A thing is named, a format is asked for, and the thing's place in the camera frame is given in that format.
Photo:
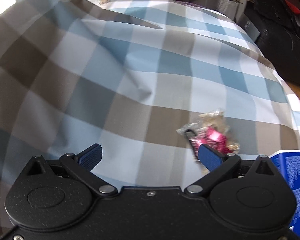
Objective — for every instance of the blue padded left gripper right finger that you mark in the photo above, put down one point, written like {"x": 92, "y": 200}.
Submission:
{"x": 210, "y": 157}

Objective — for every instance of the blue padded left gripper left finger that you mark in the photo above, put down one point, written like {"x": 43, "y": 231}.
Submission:
{"x": 90, "y": 157}

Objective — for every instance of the small pink ribbon sachet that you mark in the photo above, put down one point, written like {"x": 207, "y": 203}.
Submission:
{"x": 209, "y": 128}

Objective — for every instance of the blue Tempo tissue pack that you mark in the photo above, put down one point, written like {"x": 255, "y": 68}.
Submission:
{"x": 288, "y": 163}

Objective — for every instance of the checkered blue beige tablecloth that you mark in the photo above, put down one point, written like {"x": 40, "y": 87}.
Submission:
{"x": 128, "y": 75}

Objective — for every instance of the black leather sofa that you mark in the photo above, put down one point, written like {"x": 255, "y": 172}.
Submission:
{"x": 279, "y": 45}

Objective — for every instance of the white plant pot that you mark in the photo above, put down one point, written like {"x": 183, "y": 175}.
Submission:
{"x": 228, "y": 8}

